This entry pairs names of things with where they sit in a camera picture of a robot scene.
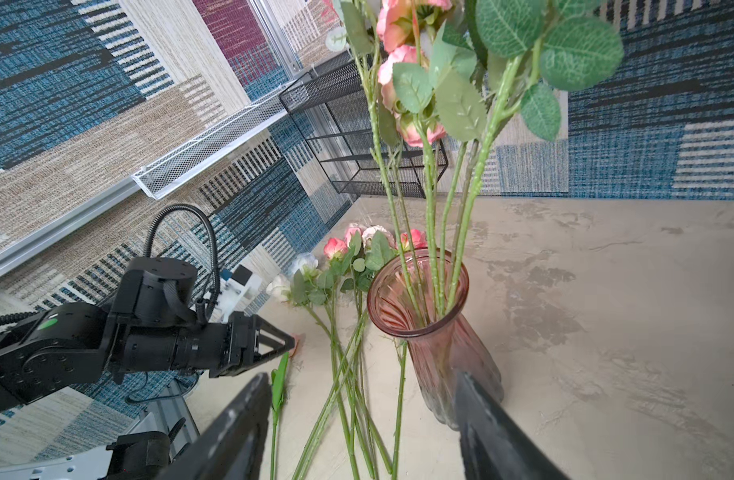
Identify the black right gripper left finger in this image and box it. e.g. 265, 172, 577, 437
158, 373, 272, 479

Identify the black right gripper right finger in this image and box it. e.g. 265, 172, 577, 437
454, 371, 568, 480

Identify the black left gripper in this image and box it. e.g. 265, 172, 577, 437
213, 312, 296, 378

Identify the red ribbed glass vase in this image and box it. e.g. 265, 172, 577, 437
367, 248, 504, 431

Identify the pink double rose stem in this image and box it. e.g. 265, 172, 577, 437
370, 1, 459, 326

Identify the pink single rose stem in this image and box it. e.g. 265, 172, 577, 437
435, 1, 624, 313

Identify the pink tulip stem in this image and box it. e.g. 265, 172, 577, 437
270, 335, 303, 480

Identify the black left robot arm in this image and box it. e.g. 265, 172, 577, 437
0, 257, 295, 412

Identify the pile of artificial flowers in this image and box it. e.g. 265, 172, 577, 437
266, 224, 427, 479

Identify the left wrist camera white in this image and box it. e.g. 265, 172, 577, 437
216, 265, 262, 323

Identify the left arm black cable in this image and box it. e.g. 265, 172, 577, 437
141, 203, 222, 325

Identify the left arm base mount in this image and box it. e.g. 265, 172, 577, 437
104, 417, 186, 480

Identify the white wire mesh tray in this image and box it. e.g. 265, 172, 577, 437
131, 85, 286, 200

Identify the black wire mesh shelf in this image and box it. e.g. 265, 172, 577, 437
278, 50, 450, 200

